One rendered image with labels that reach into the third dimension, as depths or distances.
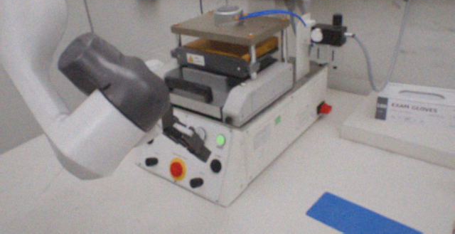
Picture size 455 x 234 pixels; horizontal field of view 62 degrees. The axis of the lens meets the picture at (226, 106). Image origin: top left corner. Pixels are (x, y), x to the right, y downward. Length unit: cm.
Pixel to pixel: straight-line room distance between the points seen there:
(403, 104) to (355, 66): 32
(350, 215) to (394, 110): 38
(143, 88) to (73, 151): 12
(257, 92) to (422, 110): 49
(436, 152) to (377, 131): 16
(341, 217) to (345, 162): 21
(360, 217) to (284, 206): 17
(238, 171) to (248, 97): 18
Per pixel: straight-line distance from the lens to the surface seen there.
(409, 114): 119
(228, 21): 101
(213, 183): 94
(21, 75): 63
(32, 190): 118
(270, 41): 104
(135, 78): 54
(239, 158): 91
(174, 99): 100
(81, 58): 58
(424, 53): 136
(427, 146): 112
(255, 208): 94
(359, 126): 116
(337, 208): 94
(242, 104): 88
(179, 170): 100
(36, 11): 64
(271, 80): 96
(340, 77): 148
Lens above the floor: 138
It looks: 27 degrees down
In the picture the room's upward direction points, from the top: 5 degrees counter-clockwise
